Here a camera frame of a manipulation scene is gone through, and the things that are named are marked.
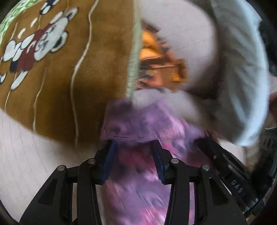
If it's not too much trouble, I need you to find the pink quilted bedspread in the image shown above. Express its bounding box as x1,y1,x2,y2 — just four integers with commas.
1,1,222,218

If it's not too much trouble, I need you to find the orange patterned cloth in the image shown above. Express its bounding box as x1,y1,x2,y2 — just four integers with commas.
135,21,188,91

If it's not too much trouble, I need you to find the light blue pillow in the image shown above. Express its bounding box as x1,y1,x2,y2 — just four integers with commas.
188,1,270,146

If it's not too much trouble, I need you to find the purple floral garment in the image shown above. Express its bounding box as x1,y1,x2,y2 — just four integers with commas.
101,99,211,224

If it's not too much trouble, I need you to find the brown cartoon blanket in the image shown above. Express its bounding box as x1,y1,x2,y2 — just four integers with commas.
1,1,142,145

